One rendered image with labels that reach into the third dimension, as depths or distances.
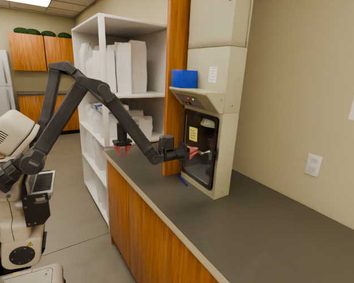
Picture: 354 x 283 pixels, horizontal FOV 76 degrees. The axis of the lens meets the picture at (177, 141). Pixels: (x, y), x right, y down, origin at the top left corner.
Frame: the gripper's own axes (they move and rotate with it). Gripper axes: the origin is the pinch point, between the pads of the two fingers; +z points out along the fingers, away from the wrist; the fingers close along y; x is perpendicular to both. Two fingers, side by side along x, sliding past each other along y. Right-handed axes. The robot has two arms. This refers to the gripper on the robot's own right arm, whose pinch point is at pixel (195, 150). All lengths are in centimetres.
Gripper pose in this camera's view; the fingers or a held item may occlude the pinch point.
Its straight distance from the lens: 120.5
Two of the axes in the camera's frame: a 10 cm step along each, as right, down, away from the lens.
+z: 8.4, -1.3, 5.3
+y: 0.4, -9.5, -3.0
